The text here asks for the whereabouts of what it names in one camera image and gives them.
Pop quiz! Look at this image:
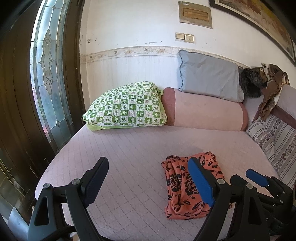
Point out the stained glass wooden door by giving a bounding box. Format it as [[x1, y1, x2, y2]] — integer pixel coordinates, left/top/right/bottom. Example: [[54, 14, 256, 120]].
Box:
[[1, 1, 85, 221]]

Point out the striped floral pillow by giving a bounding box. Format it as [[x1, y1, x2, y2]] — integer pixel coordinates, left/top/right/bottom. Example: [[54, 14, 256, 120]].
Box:
[[246, 120, 275, 163]]

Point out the orange black floral shirt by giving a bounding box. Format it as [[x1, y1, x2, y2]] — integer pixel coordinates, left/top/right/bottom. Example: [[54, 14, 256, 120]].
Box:
[[162, 155, 211, 220]]

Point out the dark furry cushion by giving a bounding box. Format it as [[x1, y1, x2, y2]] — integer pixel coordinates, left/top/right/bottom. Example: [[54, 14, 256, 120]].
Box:
[[239, 68, 263, 98]]

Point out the grey blue pillow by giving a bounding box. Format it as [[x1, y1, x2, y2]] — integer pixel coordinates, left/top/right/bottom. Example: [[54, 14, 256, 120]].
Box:
[[179, 50, 244, 102]]

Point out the green white checkered pillow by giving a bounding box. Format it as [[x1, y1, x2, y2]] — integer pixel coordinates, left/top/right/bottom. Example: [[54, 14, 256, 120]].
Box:
[[82, 81, 168, 131]]

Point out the striped floral back cushion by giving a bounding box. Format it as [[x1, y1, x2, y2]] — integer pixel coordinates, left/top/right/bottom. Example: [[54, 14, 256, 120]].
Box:
[[260, 114, 295, 188]]

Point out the pink bolster cushion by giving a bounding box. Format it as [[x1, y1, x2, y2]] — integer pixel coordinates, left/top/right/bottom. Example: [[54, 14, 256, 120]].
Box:
[[162, 87, 248, 132]]

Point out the pink quilted mattress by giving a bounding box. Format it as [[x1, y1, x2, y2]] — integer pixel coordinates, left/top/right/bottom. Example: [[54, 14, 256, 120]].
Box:
[[34, 84, 296, 241]]

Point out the wall electrical panel box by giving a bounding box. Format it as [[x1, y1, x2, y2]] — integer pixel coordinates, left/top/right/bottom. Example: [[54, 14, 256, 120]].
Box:
[[179, 1, 213, 29]]

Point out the framed painting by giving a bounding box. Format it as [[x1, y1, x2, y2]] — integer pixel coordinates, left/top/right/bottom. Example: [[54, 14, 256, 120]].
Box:
[[209, 0, 295, 64]]

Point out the brown patterned cloth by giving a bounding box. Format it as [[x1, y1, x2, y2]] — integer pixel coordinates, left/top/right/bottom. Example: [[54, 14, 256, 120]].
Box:
[[258, 64, 290, 121]]

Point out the beige wall switch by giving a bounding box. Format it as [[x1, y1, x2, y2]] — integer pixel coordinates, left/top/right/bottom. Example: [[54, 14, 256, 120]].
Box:
[[175, 33, 195, 43]]

